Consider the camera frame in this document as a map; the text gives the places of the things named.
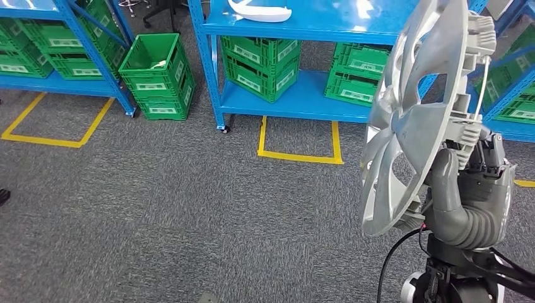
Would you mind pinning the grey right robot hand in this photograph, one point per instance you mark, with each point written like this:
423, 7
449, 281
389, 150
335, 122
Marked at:
489, 196

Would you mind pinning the silver plastic wheel hubcap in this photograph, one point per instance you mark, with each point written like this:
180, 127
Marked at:
418, 125

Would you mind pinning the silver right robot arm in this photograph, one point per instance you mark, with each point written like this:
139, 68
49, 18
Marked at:
468, 234

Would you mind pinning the white curved plastic part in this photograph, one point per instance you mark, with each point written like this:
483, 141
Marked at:
263, 14

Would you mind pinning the yellow floor tape line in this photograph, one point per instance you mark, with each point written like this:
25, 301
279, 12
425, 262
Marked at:
526, 183

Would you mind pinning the yellow floor tape square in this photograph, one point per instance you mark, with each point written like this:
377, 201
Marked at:
50, 141
296, 158

